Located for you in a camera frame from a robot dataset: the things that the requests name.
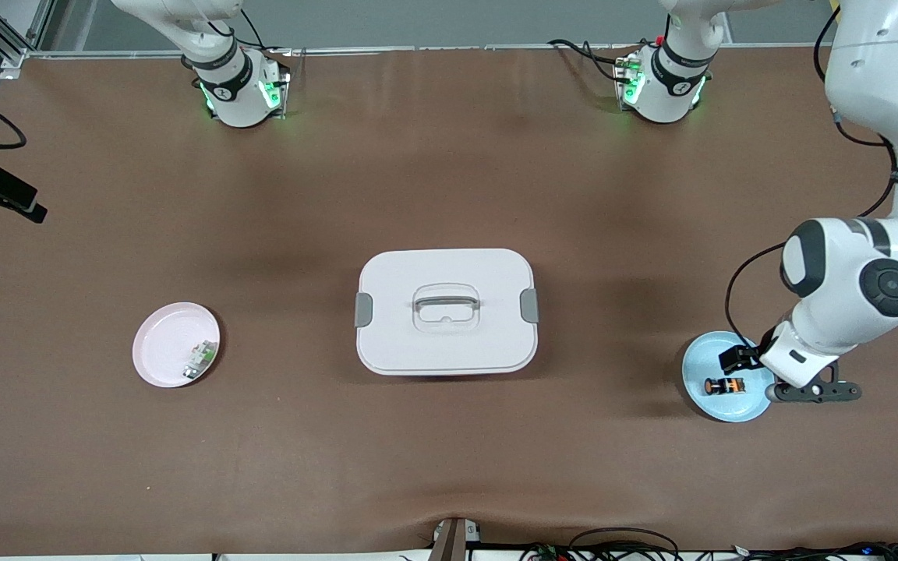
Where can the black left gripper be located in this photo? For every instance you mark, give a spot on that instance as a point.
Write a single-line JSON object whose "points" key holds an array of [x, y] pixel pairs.
{"points": [[753, 352]]}

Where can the orange push button switch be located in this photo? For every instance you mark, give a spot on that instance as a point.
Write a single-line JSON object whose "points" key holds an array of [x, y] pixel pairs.
{"points": [[732, 386]]}

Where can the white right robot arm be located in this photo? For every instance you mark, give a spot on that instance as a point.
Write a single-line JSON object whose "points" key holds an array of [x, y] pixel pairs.
{"points": [[238, 97]]}

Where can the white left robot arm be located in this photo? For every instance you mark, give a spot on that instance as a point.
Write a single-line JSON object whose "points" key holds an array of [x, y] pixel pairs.
{"points": [[846, 312]]}

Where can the light blue round plate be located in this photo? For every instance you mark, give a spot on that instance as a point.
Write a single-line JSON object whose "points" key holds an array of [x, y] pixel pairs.
{"points": [[730, 409]]}

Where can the pale pink round plate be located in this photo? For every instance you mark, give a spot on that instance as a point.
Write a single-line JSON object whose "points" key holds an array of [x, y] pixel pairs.
{"points": [[160, 343]]}

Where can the grey box latch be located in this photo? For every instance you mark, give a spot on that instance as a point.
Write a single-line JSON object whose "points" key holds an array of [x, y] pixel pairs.
{"points": [[363, 310], [529, 305]]}

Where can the brown table cover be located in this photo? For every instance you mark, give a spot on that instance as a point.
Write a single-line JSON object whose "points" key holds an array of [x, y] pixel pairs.
{"points": [[449, 452]]}

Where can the white lidded storage box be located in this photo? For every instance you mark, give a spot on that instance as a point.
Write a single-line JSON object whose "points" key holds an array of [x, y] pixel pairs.
{"points": [[418, 351]]}

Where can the aluminium frame profile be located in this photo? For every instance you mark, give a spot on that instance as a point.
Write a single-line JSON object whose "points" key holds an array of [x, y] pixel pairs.
{"points": [[14, 56]]}

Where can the green push button switch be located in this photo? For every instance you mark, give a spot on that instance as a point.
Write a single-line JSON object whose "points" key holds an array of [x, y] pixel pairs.
{"points": [[201, 358]]}

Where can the metal bracket at table edge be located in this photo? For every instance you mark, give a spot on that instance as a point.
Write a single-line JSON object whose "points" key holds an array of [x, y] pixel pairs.
{"points": [[449, 541]]}

